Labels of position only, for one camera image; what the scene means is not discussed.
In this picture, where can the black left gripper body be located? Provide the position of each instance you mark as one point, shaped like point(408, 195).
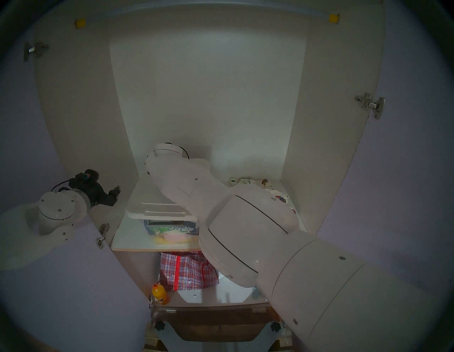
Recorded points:
point(95, 193)

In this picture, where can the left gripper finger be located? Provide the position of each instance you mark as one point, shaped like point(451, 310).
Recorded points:
point(115, 191)

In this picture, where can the white bin lid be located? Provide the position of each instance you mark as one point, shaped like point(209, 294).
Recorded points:
point(149, 205)

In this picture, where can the cream cartoon print garment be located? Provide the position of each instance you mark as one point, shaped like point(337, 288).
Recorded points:
point(273, 191)

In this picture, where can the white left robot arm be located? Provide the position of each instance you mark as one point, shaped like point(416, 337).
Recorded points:
point(39, 227)

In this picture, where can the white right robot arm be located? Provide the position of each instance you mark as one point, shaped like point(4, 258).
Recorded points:
point(266, 241)

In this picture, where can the steel cabinet hinge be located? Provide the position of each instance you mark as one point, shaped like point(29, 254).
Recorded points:
point(370, 104)
point(103, 235)
point(33, 50)

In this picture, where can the navy leaf print garment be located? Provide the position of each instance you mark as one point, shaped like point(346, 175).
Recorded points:
point(188, 227)

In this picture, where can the red plaid woven bag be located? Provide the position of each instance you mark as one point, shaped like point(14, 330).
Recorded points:
point(188, 271)

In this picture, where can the lavender wardrobe door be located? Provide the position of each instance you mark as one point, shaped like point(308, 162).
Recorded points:
point(71, 301)
point(408, 159)

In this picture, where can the orange juice bottle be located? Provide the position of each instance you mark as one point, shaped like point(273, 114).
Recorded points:
point(160, 294)

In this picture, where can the small steel drawer hinge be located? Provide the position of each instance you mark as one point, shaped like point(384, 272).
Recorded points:
point(151, 301)

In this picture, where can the black star knob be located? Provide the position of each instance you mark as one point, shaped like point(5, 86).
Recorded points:
point(160, 325)
point(276, 327)

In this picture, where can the small teal grey object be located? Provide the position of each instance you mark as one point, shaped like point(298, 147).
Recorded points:
point(255, 292)

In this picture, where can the pale wardrobe hanging rod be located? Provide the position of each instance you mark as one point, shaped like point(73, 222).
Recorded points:
point(312, 12)

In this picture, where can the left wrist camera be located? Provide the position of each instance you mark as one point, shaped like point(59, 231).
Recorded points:
point(90, 175)

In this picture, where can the yellow rod bracket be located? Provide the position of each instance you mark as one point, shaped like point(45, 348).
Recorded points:
point(80, 23)
point(333, 18)

